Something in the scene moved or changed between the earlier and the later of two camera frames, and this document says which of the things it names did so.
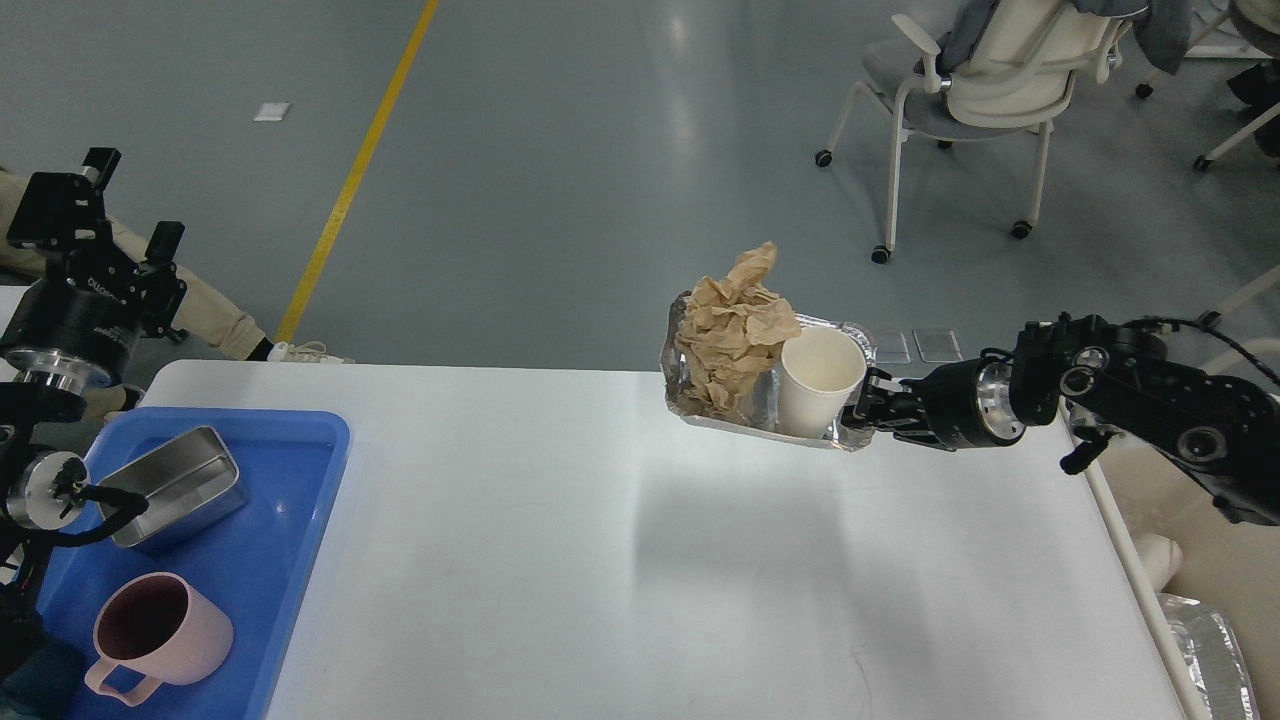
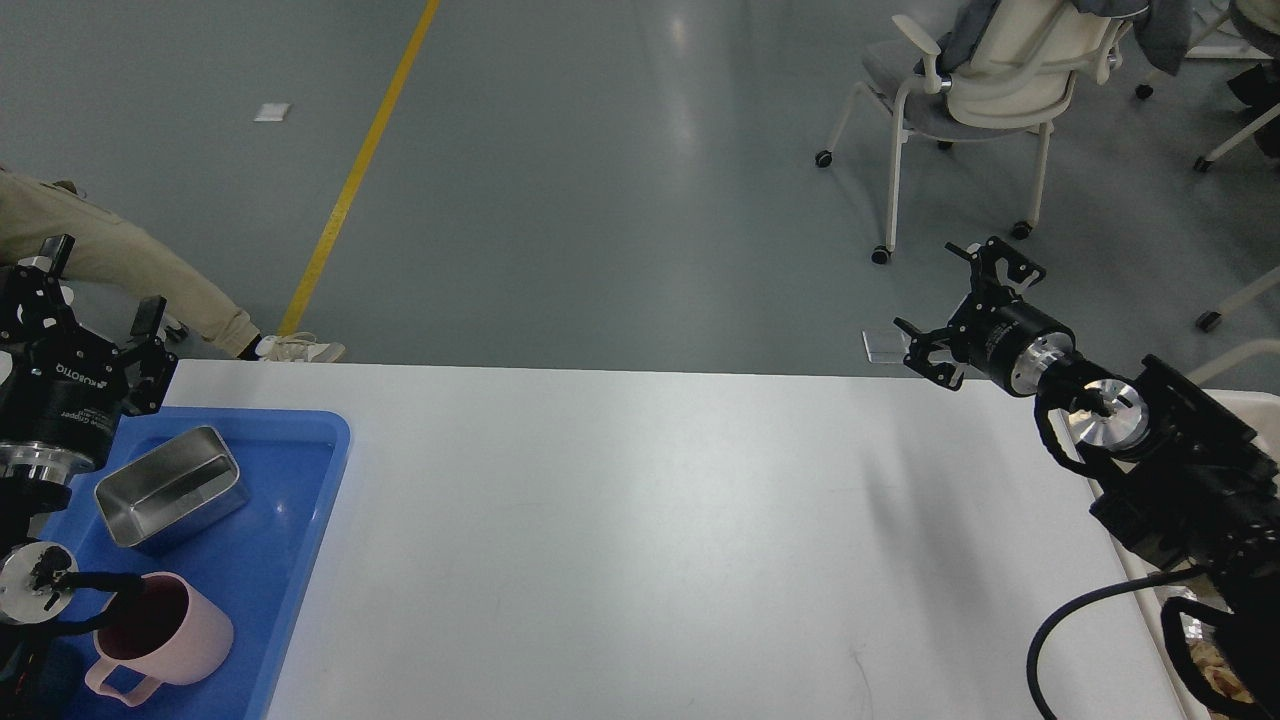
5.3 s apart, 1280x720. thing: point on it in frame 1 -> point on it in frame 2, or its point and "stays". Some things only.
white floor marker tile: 272,111 stays
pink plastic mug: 157,625 stays
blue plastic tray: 259,564 stays
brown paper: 732,334 -> 1218,673
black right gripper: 966,405 -> 1014,340
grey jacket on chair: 1163,34 stays
